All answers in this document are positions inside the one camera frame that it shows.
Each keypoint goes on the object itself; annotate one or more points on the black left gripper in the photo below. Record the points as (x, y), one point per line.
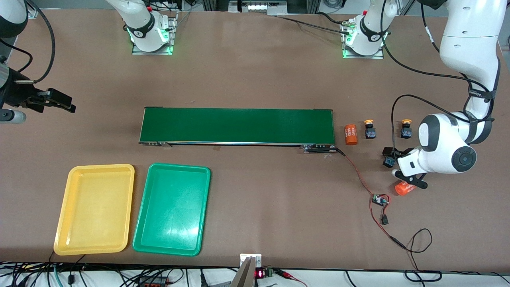
(395, 154)

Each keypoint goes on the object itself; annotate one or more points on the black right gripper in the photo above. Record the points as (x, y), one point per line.
(15, 94)

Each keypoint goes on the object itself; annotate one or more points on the green push button switch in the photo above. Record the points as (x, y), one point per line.
(389, 162)

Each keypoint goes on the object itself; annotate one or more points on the yellow push button switch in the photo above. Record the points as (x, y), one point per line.
(370, 131)
(406, 131)

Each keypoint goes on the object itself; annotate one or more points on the orange cylinder with white print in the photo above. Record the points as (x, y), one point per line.
(351, 134)
(402, 190)

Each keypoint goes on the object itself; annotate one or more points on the small green circuit board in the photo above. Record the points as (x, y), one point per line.
(380, 200)

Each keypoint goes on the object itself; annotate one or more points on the small black inline connector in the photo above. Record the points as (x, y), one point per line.
(384, 219)

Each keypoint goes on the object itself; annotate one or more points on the yellow plastic tray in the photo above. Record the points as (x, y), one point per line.
(95, 207)

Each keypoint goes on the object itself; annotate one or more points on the green conveyor belt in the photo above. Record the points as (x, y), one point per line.
(239, 125)

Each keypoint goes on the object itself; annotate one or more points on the red alligator clip lead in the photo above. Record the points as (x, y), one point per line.
(289, 275)

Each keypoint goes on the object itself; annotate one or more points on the green plastic tray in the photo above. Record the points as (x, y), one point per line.
(171, 211)

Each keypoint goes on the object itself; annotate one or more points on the red digit display module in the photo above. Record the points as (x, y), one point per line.
(261, 273)

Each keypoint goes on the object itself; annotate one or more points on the grey metal stand pole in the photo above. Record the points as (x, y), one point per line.
(244, 275)

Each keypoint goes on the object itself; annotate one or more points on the black red power strip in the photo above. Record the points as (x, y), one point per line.
(155, 282)

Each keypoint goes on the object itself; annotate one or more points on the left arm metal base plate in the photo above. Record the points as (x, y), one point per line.
(376, 55)

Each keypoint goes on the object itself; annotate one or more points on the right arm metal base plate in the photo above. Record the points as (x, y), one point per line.
(169, 36)

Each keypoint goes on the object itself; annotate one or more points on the silver metal clamp bracket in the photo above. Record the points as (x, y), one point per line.
(251, 257)

